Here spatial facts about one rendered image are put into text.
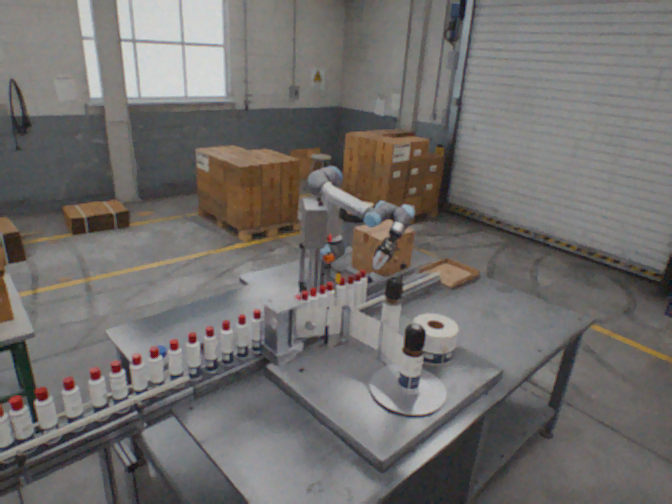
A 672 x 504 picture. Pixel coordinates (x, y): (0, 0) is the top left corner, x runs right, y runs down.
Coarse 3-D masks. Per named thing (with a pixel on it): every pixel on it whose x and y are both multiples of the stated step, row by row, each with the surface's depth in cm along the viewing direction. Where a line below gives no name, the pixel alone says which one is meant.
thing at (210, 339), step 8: (208, 328) 190; (208, 336) 190; (216, 336) 193; (208, 344) 190; (216, 344) 193; (208, 352) 192; (216, 352) 194; (208, 360) 193; (216, 360) 195; (208, 368) 195; (216, 368) 196
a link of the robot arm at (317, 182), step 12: (312, 180) 248; (324, 180) 247; (312, 192) 252; (324, 192) 245; (336, 192) 243; (336, 204) 245; (348, 204) 239; (360, 204) 238; (360, 216) 238; (372, 216) 232; (384, 216) 237
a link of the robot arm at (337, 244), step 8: (328, 168) 258; (336, 168) 261; (328, 176) 253; (336, 176) 258; (336, 184) 259; (328, 200) 262; (328, 208) 264; (336, 208) 266; (328, 216) 266; (336, 216) 267; (328, 224) 267; (336, 224) 269; (328, 232) 269; (336, 232) 270; (336, 240) 270; (336, 248) 271; (344, 248) 277; (336, 256) 271
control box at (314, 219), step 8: (304, 200) 223; (312, 200) 224; (304, 208) 216; (312, 208) 213; (320, 208) 213; (304, 216) 216; (312, 216) 213; (320, 216) 213; (304, 224) 216; (312, 224) 214; (320, 224) 215; (304, 232) 217; (312, 232) 216; (320, 232) 216; (304, 240) 217; (312, 240) 217; (320, 240) 218; (312, 248) 219; (320, 248) 220
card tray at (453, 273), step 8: (432, 264) 316; (440, 264) 324; (448, 264) 324; (456, 264) 322; (464, 264) 317; (424, 272) 310; (432, 272) 311; (448, 272) 312; (456, 272) 313; (464, 272) 314; (472, 272) 314; (448, 280) 301; (456, 280) 302; (464, 280) 299
